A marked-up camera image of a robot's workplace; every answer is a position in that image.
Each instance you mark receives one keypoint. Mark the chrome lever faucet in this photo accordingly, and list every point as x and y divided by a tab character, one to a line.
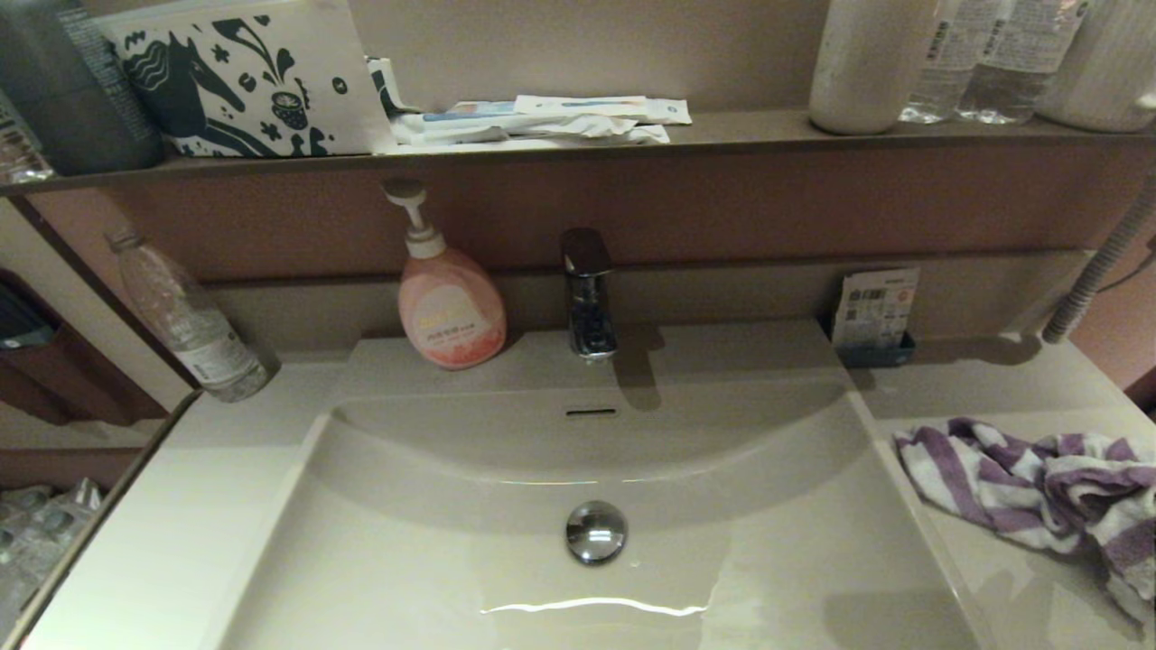
589	307

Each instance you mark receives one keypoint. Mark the purple white striped towel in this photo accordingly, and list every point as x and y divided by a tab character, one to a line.
993	478

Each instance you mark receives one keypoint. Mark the white ceramic sink basin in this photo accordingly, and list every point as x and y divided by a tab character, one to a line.
452	560

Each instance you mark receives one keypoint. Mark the pink soap pump bottle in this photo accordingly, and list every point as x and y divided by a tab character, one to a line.
452	316

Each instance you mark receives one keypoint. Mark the white tubes and packets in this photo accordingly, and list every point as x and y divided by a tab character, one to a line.
542	134

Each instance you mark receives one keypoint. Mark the chrome drain stopper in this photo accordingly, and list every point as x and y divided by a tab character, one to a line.
596	533

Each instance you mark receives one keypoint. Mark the long white toothbrush packet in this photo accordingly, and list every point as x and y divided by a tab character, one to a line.
596	110

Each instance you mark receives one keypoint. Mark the blue white toothbrush packet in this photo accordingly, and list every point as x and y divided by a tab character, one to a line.
479	114

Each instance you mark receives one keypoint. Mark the small blue tray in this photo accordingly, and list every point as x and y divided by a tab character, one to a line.
871	357

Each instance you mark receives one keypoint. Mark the small card in blue holder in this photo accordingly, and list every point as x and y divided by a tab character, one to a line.
874	307

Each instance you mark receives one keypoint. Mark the small white green box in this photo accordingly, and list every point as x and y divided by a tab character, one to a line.
388	86

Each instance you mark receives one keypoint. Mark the clear plastic water bottle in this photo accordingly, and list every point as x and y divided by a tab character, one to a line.
941	72
1013	81
194	334

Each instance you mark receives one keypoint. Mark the white ceramic bottle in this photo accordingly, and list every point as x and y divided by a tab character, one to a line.
867	72

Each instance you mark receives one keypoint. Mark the white horse print bag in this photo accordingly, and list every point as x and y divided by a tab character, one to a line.
271	72

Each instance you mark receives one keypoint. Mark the dark brown panel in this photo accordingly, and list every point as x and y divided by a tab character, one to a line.
81	388

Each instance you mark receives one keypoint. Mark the dark object blue rim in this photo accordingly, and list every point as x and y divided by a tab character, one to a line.
18	320

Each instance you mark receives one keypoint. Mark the dark grey cylinder container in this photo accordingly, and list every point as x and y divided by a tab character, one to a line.
63	99

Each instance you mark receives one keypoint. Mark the wrapped plastic bottle pack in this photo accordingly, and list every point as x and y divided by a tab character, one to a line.
41	542

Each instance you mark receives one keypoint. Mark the white ribbed container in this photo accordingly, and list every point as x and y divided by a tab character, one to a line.
1104	72

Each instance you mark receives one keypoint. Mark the clear plastic packet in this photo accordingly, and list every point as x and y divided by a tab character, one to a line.
18	153

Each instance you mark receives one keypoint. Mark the brown wall shelf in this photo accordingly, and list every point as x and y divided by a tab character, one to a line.
750	129

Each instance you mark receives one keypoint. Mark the tan metal rail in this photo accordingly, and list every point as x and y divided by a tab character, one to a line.
86	542

